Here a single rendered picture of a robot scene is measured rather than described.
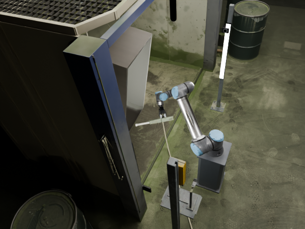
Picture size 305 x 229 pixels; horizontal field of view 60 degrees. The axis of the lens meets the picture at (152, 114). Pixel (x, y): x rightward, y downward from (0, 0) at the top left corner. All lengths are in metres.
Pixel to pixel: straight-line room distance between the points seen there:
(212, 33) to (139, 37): 1.96
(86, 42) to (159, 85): 3.13
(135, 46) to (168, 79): 2.13
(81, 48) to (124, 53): 1.06
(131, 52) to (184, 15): 2.07
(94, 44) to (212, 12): 3.01
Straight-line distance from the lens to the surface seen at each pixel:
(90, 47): 1.54
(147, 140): 3.83
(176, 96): 2.64
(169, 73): 4.84
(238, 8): 5.05
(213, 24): 4.44
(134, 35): 2.81
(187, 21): 4.55
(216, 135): 2.78
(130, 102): 3.71
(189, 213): 2.48
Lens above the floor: 3.08
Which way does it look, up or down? 47 degrees down
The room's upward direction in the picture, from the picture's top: 7 degrees counter-clockwise
